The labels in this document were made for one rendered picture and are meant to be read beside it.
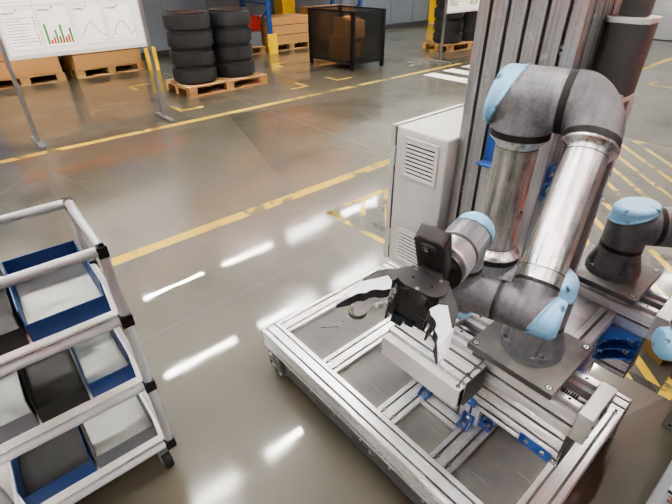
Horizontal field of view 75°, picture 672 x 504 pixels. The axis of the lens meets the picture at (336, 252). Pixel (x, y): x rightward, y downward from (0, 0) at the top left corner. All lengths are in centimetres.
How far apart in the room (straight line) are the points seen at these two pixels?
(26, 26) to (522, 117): 532
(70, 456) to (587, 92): 187
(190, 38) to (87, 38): 178
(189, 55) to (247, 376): 574
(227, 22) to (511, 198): 682
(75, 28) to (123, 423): 467
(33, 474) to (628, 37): 210
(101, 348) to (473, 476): 134
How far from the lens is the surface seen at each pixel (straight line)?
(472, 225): 78
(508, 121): 93
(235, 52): 762
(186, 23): 723
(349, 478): 187
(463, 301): 82
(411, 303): 64
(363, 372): 189
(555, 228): 83
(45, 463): 197
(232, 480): 190
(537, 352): 116
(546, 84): 92
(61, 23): 585
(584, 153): 88
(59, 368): 174
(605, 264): 155
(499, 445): 178
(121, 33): 601
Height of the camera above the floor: 162
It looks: 33 degrees down
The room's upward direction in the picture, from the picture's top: 1 degrees counter-clockwise
